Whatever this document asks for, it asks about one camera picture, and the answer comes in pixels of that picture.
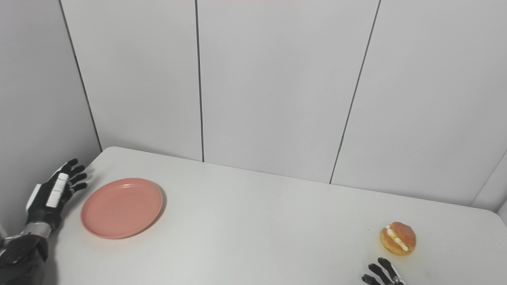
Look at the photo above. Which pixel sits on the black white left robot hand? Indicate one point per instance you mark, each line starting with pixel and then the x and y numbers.
pixel 45 206

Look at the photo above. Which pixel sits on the pink round plate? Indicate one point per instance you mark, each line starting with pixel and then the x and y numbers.
pixel 121 208

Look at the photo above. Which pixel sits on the cream puff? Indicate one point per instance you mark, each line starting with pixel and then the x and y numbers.
pixel 398 237

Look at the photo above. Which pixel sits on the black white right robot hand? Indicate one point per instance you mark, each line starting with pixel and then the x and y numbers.
pixel 382 277

